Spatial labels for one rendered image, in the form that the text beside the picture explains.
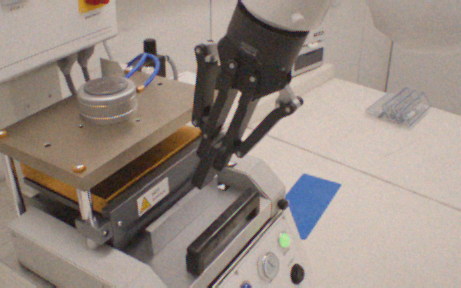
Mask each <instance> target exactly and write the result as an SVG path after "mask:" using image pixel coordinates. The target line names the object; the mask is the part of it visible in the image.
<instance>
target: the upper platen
mask: <svg viewBox="0 0 461 288"><path fill-rule="evenodd" d="M201 136H202V132H201V130H200V129H199V128H197V127H193V126H188V125H185V126H183V127H181V128H180V129H178V130H177V131H176V132H175V133H172V134H170V135H169V136H168V137H167V138H165V139H164V140H162V141H160V142H159V143H157V144H156V145H155V146H153V147H152V148H149V149H148V150H147V151H145V152H144V153H143V154H140V155H139V156H137V158H135V159H134V160H132V161H130V162H129V163H127V164H126V165H125V166H124V167H121V168H120V169H119V170H117V171H116V172H115V173H112V174H111V175H110V176H109V177H107V178H105V179H103V180H102V181H100V183H98V184H97V185H95V186H93V187H92V188H91V197H92V204H93V208H94V214H98V215H99V216H101V217H103V215H102V210H101V209H102V208H103V207H104V206H106V205H107V204H109V203H110V202H112V200H114V199H116V198H117V197H118V196H119V195H121V194H122V193H124V192H125V191H127V189H129V188H131V187H132V186H133V185H135V184H136V183H137V182H139V181H141V180H142V179H143V178H144V177H145V176H146V175H149V174H150V173H151V172H152V171H154V170H155V169H157V168H158V167H160V166H161V165H162V164H163V163H164V162H167V161H169V159H170V158H172V157H173V156H174V155H176V154H178V153H179V152H180V151H182V149H184V148H186V147H188V146H189V145H190V144H191V143H192V142H194V141H195V140H197V139H198V138H200V137H201ZM19 164H20V167H21V171H22V174H23V175H24V176H26V177H25V178H23V179H24V183H25V184H27V185H28V186H30V187H31V188H34V189H35V190H38V191H40V192H42V193H44V194H46V195H47V196H49V197H53V198H54V199H56V200H58V201H59V202H62V203H63V204H66V205H68V206H70V207H72V208H74V209H75V210H77V211H79V212H80V209H79V203H78V195H77V191H76V188H74V187H72V186H70V185H68V184H66V183H64V182H60V181H59V180H57V179H55V178H53V177H52V176H49V175H46V174H44V173H42V172H40V171H38V170H37V169H34V168H31V167H29V166H27V165H26V164H23V163H22V162H19Z"/></svg>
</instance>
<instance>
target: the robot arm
mask: <svg viewBox="0 0 461 288"><path fill-rule="evenodd" d="M332 1H333V0H238V2H237V4H236V7H235V8H234V11H233V15H232V18H231V20H230V22H229V24H228V27H227V34H225V36H224V37H222V38H221V39H220V40H219V42H214V41H213V40H206V41H205V42H202V43H200V44H199V45H197V46H195V47H194V52H195V57H196V61H197V65H198V66H197V74H196V83H195V91H194V99H193V110H192V117H191V124H192V125H193V126H195V127H198V128H199V129H200V130H201V132H202V136H203V137H202V139H201V141H200V143H199V146H198V148H197V156H198V157H199V158H201V160H200V162H199V164H198V166H197V170H196V172H195V175H194V177H193V178H192V181H191V184H193V185H194V186H196V187H197V189H198V190H200V191H201V190H202V189H203V188H204V187H205V186H206V185H207V184H209V183H210V182H212V180H213V179H214V177H215V175H216V173H217V171H221V170H223V169H224V168H226V166H227V165H228V163H229V162H230V160H231V158H232V156H233V154H235V155H236V156H237V157H238V158H243V157H244V156H245V155H247V154H249V152H250V151H251V150H252V149H253V148H255V147H256V145H257V144H258V143H259V142H260V141H261V140H263V138H264V137H265V136H266V135H267V134H268V133H270V130H271V129H272V128H273V127H274V126H276V125H277V123H278V122H279V121H280V120H281V119H284V118H285V117H288V116H290V115H291V114H293V113H294V112H296V111H297V110H298V109H299V108H300V107H301V106H302V105H304V103H303V99H302V98H301V97H299V96H295V94H294V92H293V91H292V89H291V87H290V85H289V84H290V82H291V79H292V67H293V66H294V62H295V60H296V59H297V57H298V55H299V54H300V50H301V49H302V47H303V45H304V42H305V40H306V38H307V37H308V35H309V31H310V30H314V29H317V28H318V27H319V26H320V24H322V22H323V20H324V17H325V15H326V14H327V12H328V9H329V7H330V6H331V3H332ZM367 1H368V5H369V10H370V14H371V17H372V20H373V24H374V27H376V28H377V29H378V30H380V31H381V32H382V33H383V34H384V35H385V36H387V37H388V38H390V39H391V40H392V42H394V43H396V44H397V45H398V46H399V47H401V49H403V50H405V52H418V53H423V54H445V55H451V54H452V53H455V52H458V51H460V50H461V0H367ZM219 59H220V61H219V62H220V66H221V70H222V74H223V77H222V80H221V82H220V84H219V93H218V96H217V97H216V100H215V102H214V104H213V98H214V92H215V85H216V78H217V71H218V60H219ZM239 91H240V92H241V96H240V98H239V100H238V106H237V108H236V111H235V112H234V117H233V118H232V120H231V123H230V125H229V126H228V128H227V131H226V134H224V133H220V132H221V131H223V130H224V129H225V127H224V128H223V126H224V124H225V122H226V118H227V116H228V114H229V112H230V110H231V108H232V106H233V103H234V100H235V97H236V96H237V94H238V92H239ZM277 91H278V92H279V96H278V97H277V99H276V101H275V107H276V108H275V109H274V110H272V111H270V113H269V114H268V115H267V116H266V117H265V118H263V120H262V121H261V123H260V124H259V125H257V126H256V128H255V129H254V130H253V131H252V133H250V134H249V136H248V137H247V138H246V139H245V140H241V138H242V136H243V134H244V133H245V130H246V128H247V126H248V125H249V121H250V118H251V117H252V115H253V113H254V111H255V110H256V105H257V104H258V102H259V101H260V100H261V98H262V97H266V96H269V95H270V94H273V93H275V92H277ZM212 105H213V106H212ZM222 128H223V129H222Z"/></svg>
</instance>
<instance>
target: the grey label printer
mask: <svg viewBox="0 0 461 288"><path fill-rule="evenodd" d="M325 44H326V26H325V24H324V21H323V22H322V24H320V26H319V27H318V28H317V29H314V30H310V31H309V35H308V37H307V38H306V40H305V42H304V45H303V47H302V49H301V50H300V54H299V55H298V57H297V59H296V60H295V62H294V66H293V67H292V77H293V76H295V75H297V74H300V73H304V72H306V71H308V70H310V69H313V68H317V67H319V66H321V65H322V64H323V63H324V51H325Z"/></svg>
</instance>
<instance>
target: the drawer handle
mask: <svg viewBox="0 0 461 288"><path fill-rule="evenodd" d="M259 212H260V198H259V191H256V190H255V189H252V188H248V189H247V190H246V191H245V192H243V193H242V194H241V196H240V197H239V198H238V199H236V200H235V201H234V203H233V204H232V205H229V206H228V207H227V208H226V210H225V211H224V212H222V213H221V214H220V215H219V217H218V218H216V219H215V220H214V221H213V222H212V224H211V225H209V226H208V227H207V228H206V230H205V231H203V232H202V233H201V234H200V235H199V236H198V237H197V238H196V239H195V240H194V241H193V242H191V243H190V244H189V245H188V246H187V254H186V268H187V271H188V272H189V273H191V274H195V275H197V276H201V275H202V273H203V272H204V260H205V259H207V257H208V256H209V255H210V254H212V253H213V250H214V249H216V248H217V247H218V246H219V245H220V243H222V242H223V241H224V240H225V239H226V238H227V236H228V235H229V234H230V233H231V232H232V231H233V230H234V229H235V228H236V227H237V226H238V225H240V224H241V222H242V221H243V219H244V218H246V217H247V216H248V214H250V215H252V216H255V217H256V216H257V215H258V214H259Z"/></svg>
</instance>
